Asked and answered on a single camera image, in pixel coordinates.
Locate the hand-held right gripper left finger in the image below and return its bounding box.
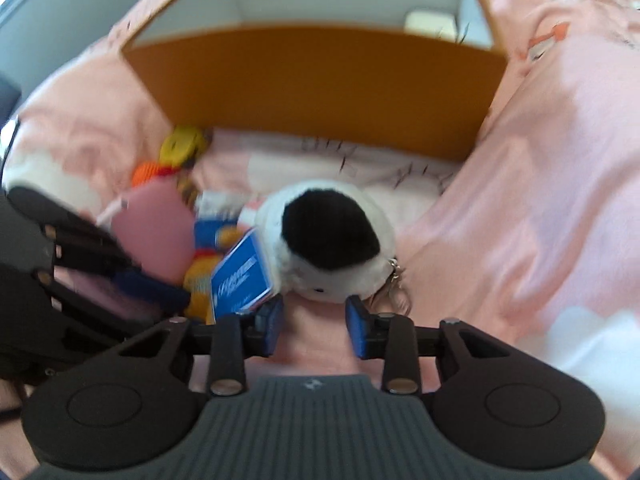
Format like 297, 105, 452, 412
117, 294, 285, 397

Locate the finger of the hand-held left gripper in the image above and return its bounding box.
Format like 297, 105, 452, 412
50, 269, 192, 322
44, 207, 138, 274

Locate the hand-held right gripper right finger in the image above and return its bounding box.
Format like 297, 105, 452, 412
345, 295, 526, 395

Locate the blue yellow duck plush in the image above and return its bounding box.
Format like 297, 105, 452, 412
182, 195, 261, 323

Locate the blue paper tag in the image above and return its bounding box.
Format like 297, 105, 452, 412
209, 227, 277, 322

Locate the pink round pouch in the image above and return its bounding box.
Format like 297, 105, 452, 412
97, 179, 197, 287

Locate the orange crochet toy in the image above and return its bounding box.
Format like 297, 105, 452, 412
131, 159, 201, 208

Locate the white black plush keychain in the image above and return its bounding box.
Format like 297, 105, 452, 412
255, 182, 398, 303

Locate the yellow tape measure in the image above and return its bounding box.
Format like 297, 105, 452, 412
160, 125, 208, 168

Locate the orange cardboard box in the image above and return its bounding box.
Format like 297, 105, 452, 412
121, 0, 510, 163

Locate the pink printed blanket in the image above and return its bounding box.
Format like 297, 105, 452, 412
0, 0, 640, 480

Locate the metal key ring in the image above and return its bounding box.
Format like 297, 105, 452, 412
370, 257, 414, 316

